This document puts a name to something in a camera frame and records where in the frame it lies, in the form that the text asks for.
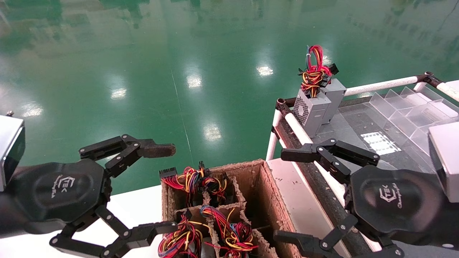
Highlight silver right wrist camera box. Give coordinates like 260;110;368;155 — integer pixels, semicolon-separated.
428;122;459;204

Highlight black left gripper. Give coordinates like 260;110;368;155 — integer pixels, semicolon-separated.
6;134;179;258

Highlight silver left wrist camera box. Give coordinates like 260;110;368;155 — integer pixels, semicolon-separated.
0;110;26;191

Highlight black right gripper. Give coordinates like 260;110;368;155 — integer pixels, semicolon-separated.
274;138;459;258

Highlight clear acrylic divider tray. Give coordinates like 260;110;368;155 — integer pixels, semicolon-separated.
316;86;459;172

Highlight grey power supply coloured cables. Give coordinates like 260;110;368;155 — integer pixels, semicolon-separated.
321;63;347;125
200;205;259;258
293;45;332;139
159;161;230;206
158;210;210;258

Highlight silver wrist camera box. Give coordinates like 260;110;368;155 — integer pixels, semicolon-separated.
428;122;459;204
0;110;26;191

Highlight brown cardboard box with dividers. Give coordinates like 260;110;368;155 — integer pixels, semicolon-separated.
160;159;302;258

